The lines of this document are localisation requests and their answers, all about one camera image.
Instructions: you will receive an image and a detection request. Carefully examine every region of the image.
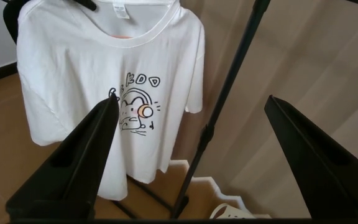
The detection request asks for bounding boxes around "black garment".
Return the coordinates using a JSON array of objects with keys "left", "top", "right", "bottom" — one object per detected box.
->
[{"left": 2, "top": 0, "right": 32, "bottom": 44}]

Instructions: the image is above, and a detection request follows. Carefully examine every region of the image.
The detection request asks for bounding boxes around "black clothes rack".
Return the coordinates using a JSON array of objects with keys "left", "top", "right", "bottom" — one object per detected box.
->
[{"left": 112, "top": 0, "right": 358, "bottom": 220}]

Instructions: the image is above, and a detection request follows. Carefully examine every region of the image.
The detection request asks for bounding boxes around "white garment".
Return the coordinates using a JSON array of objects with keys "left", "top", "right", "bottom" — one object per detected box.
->
[{"left": 16, "top": 0, "right": 206, "bottom": 202}]

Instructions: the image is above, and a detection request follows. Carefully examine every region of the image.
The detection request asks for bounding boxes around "white laundry basket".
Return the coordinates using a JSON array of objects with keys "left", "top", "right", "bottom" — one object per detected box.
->
[{"left": 209, "top": 202, "right": 256, "bottom": 220}]

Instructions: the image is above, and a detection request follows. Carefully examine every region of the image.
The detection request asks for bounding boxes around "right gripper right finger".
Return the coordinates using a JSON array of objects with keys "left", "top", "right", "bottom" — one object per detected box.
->
[{"left": 264, "top": 95, "right": 358, "bottom": 218}]

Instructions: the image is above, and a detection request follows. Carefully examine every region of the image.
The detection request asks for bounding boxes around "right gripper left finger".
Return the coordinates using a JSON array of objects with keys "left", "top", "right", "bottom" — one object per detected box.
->
[{"left": 5, "top": 95, "right": 121, "bottom": 220}]

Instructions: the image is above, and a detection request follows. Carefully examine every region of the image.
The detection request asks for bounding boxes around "beige curtain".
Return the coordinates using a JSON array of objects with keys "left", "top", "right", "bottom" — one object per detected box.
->
[{"left": 170, "top": 0, "right": 358, "bottom": 218}]

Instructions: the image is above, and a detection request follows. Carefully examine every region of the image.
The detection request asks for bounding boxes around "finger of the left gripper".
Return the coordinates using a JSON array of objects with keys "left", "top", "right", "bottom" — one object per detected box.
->
[{"left": 71, "top": 0, "right": 98, "bottom": 12}]

